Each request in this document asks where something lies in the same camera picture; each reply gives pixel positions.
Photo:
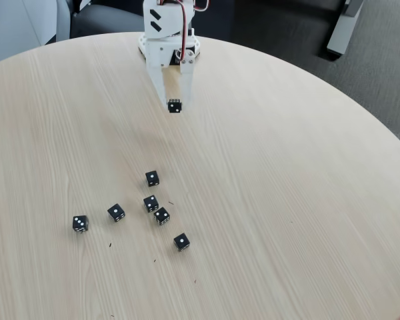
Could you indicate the black die showing six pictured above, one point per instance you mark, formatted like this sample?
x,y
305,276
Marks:
x,y
175,106

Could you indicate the black die white pips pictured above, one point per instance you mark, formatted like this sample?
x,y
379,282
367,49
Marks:
x,y
150,203
152,178
181,241
161,216
80,223
116,212

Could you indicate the grey desk leg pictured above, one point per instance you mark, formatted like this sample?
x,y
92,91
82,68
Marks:
x,y
341,33

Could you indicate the white cabinet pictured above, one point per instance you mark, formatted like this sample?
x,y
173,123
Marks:
x,y
13,26

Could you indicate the dark grey chair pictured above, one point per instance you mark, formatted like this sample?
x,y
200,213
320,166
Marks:
x,y
103,20

